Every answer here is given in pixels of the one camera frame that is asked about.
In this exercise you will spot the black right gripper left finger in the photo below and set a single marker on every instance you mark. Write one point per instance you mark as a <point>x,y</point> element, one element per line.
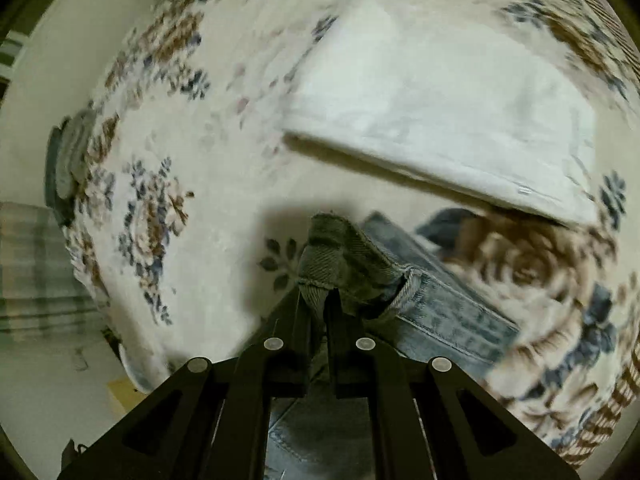
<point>275,366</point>

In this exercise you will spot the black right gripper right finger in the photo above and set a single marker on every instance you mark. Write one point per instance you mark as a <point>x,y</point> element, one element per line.
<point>361,367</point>

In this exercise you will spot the blue denim pants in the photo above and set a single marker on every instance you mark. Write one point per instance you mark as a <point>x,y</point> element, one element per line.
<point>406,298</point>

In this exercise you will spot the floral bed blanket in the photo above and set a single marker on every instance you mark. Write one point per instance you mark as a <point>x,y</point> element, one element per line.
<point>197,203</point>

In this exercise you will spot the green striped curtain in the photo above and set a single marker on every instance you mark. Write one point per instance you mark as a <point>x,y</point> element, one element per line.
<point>40,296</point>

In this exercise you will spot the folded white garment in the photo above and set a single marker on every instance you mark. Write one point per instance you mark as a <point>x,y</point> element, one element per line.
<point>461,105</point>

